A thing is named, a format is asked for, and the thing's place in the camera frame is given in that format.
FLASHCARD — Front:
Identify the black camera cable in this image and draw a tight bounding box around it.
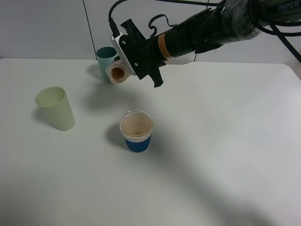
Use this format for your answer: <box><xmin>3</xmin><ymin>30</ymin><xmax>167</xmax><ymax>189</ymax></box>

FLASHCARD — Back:
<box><xmin>108</xmin><ymin>0</ymin><xmax>226</xmax><ymax>38</ymax></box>

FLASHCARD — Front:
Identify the blue sleeved paper cup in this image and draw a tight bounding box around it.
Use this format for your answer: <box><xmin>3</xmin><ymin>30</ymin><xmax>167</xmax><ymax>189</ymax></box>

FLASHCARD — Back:
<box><xmin>119</xmin><ymin>110</ymin><xmax>154</xmax><ymax>153</ymax></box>

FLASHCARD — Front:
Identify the light green plastic cup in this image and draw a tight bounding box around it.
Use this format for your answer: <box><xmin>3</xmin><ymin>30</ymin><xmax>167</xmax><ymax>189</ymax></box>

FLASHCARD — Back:
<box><xmin>35</xmin><ymin>87</ymin><xmax>75</xmax><ymax>131</ymax></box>

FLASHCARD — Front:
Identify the clear plastic drink bottle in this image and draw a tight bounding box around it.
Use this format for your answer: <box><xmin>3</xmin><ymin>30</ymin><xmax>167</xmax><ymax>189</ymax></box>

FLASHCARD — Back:
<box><xmin>105</xmin><ymin>60</ymin><xmax>131</xmax><ymax>83</ymax></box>

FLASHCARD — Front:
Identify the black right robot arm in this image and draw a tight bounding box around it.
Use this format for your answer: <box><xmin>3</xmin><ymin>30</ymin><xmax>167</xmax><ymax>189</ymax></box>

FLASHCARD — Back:
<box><xmin>109</xmin><ymin>0</ymin><xmax>301</xmax><ymax>87</ymax></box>

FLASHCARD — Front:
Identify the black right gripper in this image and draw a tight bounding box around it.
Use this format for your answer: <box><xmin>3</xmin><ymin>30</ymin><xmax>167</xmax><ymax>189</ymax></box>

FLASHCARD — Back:
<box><xmin>121</xmin><ymin>19</ymin><xmax>168</xmax><ymax>88</ymax></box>

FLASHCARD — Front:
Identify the teal plastic cup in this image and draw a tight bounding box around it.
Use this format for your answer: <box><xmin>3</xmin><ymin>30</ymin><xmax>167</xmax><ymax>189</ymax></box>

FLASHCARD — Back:
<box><xmin>96</xmin><ymin>47</ymin><xmax>118</xmax><ymax>83</ymax></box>

